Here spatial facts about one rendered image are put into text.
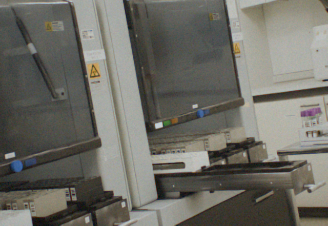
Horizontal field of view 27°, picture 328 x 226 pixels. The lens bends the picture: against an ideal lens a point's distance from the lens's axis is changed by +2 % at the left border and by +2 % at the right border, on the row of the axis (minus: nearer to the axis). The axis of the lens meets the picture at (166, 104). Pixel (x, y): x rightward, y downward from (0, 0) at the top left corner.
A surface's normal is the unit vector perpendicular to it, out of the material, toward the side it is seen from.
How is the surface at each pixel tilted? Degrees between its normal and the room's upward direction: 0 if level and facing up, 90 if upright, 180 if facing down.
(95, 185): 90
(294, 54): 90
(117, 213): 90
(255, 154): 90
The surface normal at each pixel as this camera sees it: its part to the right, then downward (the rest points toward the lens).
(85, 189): 0.79, -0.11
